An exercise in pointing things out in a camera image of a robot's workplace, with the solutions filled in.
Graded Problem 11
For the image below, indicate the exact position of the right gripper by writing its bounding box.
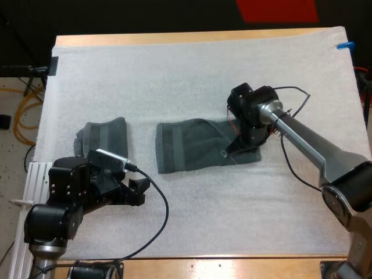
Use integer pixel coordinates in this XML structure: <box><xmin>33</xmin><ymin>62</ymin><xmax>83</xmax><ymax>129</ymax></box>
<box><xmin>226</xmin><ymin>115</ymin><xmax>272</xmax><ymax>155</ymax></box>

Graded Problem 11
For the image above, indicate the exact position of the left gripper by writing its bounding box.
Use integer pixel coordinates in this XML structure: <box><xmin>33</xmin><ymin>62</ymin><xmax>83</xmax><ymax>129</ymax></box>
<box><xmin>87</xmin><ymin>166</ymin><xmax>151</xmax><ymax>208</ymax></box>

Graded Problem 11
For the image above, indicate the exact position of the grey-green towel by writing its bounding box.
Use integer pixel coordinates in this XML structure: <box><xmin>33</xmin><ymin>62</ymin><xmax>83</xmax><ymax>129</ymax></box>
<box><xmin>155</xmin><ymin>117</ymin><xmax>263</xmax><ymax>175</ymax></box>
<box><xmin>73</xmin><ymin>116</ymin><xmax>129</xmax><ymax>160</ymax></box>

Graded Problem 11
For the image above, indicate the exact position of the black camera cable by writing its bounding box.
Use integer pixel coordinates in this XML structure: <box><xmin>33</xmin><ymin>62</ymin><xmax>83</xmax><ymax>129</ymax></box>
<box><xmin>43</xmin><ymin>163</ymin><xmax>170</xmax><ymax>271</ymax></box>

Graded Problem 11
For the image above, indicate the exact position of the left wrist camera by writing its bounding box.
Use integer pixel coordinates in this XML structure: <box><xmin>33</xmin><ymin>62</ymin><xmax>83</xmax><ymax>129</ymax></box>
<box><xmin>88</xmin><ymin>148</ymin><xmax>131</xmax><ymax>173</ymax></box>

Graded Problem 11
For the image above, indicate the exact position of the thin black cable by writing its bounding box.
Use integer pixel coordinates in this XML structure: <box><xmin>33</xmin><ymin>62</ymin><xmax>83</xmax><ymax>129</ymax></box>
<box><xmin>273</xmin><ymin>85</ymin><xmax>324</xmax><ymax>192</ymax></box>

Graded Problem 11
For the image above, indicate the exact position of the ribbed aluminium rail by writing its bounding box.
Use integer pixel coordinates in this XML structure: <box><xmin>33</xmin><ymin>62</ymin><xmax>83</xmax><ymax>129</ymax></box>
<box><xmin>8</xmin><ymin>162</ymin><xmax>55</xmax><ymax>279</ymax></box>

